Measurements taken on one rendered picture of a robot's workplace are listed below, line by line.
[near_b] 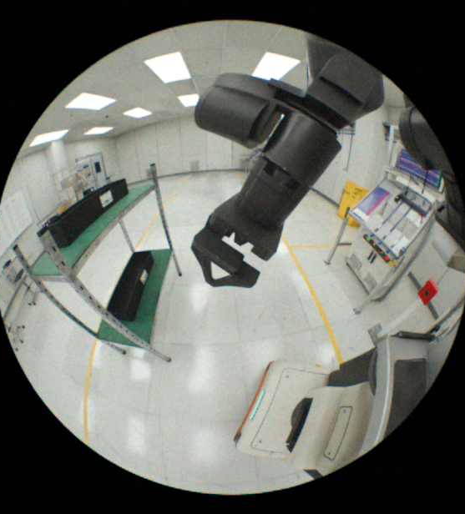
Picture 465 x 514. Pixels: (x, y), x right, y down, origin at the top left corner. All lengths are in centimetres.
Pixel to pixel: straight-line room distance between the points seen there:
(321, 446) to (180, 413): 96
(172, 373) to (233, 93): 127
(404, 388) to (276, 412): 77
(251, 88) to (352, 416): 45
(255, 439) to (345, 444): 63
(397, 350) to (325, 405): 25
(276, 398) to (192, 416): 58
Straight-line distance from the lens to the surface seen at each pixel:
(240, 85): 16
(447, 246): 29
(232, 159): 778
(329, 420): 41
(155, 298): 106
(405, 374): 19
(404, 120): 24
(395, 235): 151
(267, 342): 122
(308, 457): 43
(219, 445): 124
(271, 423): 91
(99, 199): 87
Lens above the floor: 114
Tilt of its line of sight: 41 degrees down
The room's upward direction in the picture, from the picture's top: straight up
